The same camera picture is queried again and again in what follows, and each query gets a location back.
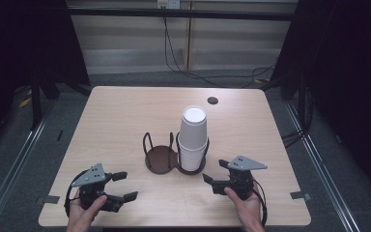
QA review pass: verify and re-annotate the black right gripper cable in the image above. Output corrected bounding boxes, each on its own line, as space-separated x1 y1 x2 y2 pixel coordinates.
251 178 269 227

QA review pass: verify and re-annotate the metal floor rail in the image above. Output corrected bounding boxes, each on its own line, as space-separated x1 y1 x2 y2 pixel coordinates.
282 100 362 232
0 100 58 232

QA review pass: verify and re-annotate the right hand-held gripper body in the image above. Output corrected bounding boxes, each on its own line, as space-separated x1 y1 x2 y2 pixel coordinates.
226 155 269 201

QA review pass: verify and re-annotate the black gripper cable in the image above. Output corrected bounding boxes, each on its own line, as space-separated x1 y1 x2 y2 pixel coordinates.
251 178 269 227
64 169 90 218

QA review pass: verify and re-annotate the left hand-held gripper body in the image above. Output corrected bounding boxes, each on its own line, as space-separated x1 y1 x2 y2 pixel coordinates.
71 161 125 214

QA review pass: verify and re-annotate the yellow floor tape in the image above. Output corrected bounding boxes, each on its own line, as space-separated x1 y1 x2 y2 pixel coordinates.
17 90 33 108

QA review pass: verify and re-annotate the black floor cable bundle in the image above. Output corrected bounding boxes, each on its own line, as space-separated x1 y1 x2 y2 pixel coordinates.
280 86 314 150

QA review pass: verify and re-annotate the black hanging power cable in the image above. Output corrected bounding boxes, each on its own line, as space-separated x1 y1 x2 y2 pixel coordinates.
162 8 278 89

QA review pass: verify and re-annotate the white disposable paper cup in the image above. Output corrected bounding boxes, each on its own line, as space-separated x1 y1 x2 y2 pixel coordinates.
177 104 209 152

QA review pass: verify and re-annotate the person's right hand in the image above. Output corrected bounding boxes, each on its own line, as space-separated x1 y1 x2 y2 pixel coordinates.
223 187 266 232

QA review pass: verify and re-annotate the person's left hand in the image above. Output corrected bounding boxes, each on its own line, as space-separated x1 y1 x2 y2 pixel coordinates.
66 189 108 232

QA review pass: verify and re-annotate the white wall socket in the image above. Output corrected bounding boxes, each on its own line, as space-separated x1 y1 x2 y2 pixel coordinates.
157 0 181 10

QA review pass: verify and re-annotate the grey tape strip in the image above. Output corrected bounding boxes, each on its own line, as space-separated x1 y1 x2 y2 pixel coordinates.
42 194 61 205
290 190 312 201

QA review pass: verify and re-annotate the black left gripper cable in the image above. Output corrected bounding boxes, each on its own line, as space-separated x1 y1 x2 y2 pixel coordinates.
64 169 90 218

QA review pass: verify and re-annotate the black horizontal frame bar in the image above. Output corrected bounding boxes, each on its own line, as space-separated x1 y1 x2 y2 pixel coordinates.
67 7 297 22

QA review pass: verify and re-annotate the brown double cup holder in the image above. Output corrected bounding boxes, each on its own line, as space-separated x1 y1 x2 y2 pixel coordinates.
142 130 211 176

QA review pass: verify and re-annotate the black metal stand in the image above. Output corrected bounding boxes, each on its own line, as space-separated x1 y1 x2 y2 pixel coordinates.
29 72 43 131

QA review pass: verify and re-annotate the dark curtain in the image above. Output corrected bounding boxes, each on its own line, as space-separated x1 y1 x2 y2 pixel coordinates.
270 0 371 194
0 0 92 156

